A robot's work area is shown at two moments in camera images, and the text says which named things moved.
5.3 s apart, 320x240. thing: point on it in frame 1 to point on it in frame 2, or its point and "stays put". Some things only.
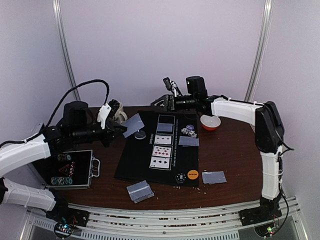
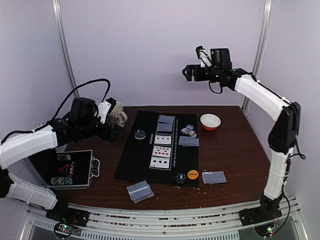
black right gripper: [170, 102] to [195, 73]
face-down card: [188, 141] stays put
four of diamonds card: [160, 139] stays put
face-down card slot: [162, 127] stays put
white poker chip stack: [191, 133] stays put
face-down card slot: [133, 124] to [166, 119]
